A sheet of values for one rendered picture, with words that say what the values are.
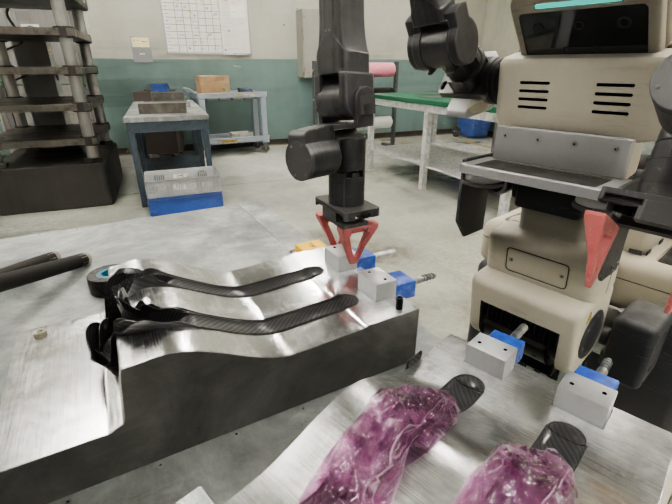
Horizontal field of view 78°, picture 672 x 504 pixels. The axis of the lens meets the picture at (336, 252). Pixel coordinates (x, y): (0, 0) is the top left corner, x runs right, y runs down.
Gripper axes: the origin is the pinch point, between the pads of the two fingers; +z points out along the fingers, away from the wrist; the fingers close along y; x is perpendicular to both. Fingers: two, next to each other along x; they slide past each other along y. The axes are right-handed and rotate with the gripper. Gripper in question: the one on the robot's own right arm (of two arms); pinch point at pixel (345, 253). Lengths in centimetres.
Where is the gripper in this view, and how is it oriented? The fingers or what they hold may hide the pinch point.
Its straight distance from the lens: 71.3
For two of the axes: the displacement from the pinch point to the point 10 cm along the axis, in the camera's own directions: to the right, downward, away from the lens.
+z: 0.0, 9.1, 4.1
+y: 4.9, 3.6, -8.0
